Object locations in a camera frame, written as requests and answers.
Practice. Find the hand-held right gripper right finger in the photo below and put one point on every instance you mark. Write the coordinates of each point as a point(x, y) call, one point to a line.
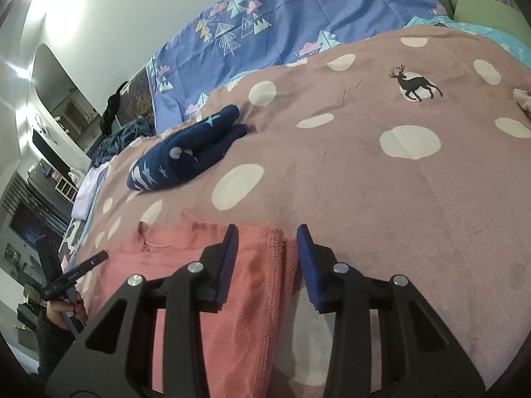
point(309, 265)

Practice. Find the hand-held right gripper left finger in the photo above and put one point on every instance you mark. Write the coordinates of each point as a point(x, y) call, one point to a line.
point(227, 265)

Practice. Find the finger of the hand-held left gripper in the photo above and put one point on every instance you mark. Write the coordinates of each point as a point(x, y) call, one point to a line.
point(89, 265)

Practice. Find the salmon pink knit sweater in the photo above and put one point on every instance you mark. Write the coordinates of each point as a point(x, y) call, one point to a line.
point(253, 298)

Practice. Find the person's left forearm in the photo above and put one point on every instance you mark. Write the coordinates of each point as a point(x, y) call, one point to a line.
point(54, 348)

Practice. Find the person's left hand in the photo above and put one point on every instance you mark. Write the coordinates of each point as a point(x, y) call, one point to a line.
point(58, 309)

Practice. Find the grey blue printed quilt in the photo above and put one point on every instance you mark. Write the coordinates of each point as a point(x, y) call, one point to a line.
point(72, 234)

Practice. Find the lavender folded cloth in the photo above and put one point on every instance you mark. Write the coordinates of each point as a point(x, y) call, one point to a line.
point(87, 190)

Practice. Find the white shelf rack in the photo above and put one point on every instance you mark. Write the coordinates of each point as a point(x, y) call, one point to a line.
point(66, 188)

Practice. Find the pink dotted deer blanket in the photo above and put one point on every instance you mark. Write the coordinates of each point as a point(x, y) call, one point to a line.
point(373, 215)

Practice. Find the navy star print garment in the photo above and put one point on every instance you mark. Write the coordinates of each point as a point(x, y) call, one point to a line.
point(182, 161)

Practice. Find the dark teal fuzzy blanket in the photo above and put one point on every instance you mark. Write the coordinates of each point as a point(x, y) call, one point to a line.
point(120, 139)

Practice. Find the black garment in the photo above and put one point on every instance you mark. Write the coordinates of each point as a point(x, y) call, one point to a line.
point(112, 110)

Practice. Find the brown printed pillow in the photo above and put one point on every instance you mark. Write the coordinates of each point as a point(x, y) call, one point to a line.
point(139, 95)

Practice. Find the blue tree print sheet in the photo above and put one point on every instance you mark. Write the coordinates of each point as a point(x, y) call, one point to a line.
point(290, 16)

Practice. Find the cream folded garment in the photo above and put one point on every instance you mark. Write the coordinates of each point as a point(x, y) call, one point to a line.
point(522, 100)

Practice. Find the turquoise bed sheet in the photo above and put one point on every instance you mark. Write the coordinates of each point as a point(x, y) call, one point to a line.
point(498, 41)

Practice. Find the green pillow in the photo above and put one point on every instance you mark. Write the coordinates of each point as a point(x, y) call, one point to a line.
point(493, 14)

